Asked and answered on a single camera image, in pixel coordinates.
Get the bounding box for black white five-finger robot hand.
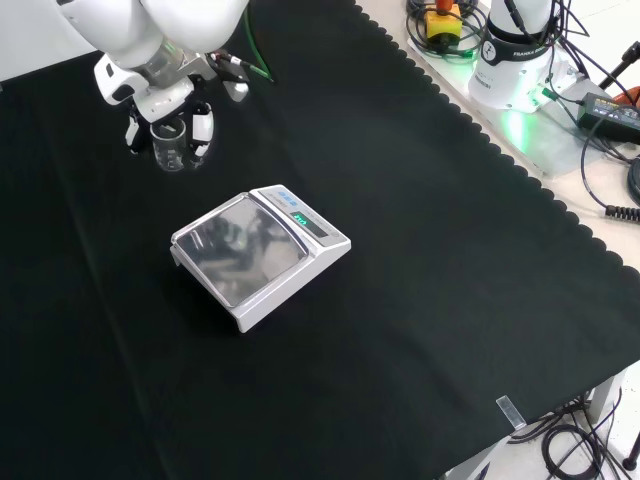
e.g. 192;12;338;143
93;49;251;171

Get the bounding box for black power adapter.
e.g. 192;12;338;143
575;91;640;144

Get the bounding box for black cable bundle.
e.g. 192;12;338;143
508;392;627;480

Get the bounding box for black tripod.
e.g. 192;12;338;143
596;41;640;92

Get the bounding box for black thin cable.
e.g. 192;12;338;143
579;117;640;210

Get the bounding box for small clear glass beaker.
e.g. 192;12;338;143
149;119;190;174

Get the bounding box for white electronic balance steel pan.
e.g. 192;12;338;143
169;184;353;335

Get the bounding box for clear plastic clip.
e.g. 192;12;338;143
494;394;528;431

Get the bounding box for black bench cloth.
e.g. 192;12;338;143
0;0;640;480

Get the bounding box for black coiled cable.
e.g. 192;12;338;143
603;203;640;222

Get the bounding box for orange object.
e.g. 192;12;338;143
611;86;640;109

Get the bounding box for black round foot pedal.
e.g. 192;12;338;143
626;155;640;207

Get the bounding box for yellow stop button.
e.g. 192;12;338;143
424;0;464;42

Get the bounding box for green cable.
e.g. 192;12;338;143
243;0;276;84

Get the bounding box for white table leg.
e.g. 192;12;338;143
583;368;629;432

